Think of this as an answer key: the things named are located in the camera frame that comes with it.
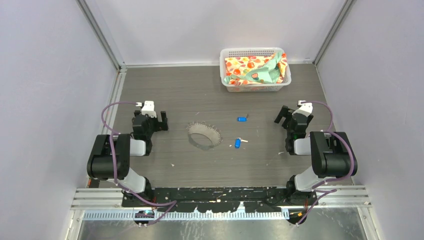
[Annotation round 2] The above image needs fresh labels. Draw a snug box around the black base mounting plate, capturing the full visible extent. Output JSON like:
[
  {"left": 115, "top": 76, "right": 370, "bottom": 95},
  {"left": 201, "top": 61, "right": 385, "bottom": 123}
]
[{"left": 140, "top": 186, "right": 317, "bottom": 213}]

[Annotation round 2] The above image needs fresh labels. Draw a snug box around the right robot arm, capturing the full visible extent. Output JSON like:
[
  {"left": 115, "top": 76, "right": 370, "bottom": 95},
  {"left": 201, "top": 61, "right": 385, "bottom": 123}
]
[{"left": 274, "top": 102, "right": 358, "bottom": 205}]

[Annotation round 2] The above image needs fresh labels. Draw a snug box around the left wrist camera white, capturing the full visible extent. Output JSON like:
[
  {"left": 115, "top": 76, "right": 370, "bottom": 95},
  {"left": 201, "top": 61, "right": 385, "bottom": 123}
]
[{"left": 136, "top": 100, "right": 157, "bottom": 118}]

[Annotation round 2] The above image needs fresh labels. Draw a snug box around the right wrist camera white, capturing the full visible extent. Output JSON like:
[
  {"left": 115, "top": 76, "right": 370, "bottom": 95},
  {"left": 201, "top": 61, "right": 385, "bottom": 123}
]
[{"left": 294, "top": 100, "right": 313, "bottom": 117}]

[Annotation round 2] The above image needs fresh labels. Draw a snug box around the aluminium frame rail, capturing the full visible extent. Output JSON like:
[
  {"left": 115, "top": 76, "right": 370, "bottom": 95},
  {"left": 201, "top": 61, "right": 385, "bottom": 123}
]
[{"left": 71, "top": 185, "right": 372, "bottom": 223}]

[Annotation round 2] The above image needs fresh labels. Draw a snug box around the blue key tag far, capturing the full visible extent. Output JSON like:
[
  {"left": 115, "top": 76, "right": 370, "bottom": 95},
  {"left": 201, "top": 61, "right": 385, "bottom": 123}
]
[{"left": 236, "top": 114, "right": 249, "bottom": 122}]

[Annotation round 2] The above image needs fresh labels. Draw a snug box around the floral patterned cloth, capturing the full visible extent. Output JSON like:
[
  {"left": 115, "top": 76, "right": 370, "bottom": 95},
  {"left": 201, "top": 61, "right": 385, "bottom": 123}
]
[{"left": 224, "top": 51, "right": 288, "bottom": 86}]

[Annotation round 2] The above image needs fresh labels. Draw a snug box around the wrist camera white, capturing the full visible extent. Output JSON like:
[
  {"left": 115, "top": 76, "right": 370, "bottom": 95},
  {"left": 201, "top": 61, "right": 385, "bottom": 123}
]
[
  {"left": 136, "top": 100, "right": 157, "bottom": 118},
  {"left": 294, "top": 100, "right": 313, "bottom": 117}
]

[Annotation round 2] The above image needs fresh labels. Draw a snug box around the large metal keyring disc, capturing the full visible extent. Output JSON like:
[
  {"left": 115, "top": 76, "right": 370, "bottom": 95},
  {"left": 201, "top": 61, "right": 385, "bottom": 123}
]
[{"left": 186, "top": 122, "right": 223, "bottom": 151}]

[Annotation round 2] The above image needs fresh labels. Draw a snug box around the white plastic basket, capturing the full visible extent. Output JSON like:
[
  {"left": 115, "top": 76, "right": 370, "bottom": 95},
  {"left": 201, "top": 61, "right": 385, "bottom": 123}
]
[{"left": 219, "top": 47, "right": 292, "bottom": 93}]

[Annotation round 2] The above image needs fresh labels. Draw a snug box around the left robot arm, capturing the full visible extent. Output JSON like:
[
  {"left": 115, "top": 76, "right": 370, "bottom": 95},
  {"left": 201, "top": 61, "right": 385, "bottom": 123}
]
[{"left": 87, "top": 110, "right": 169, "bottom": 207}]

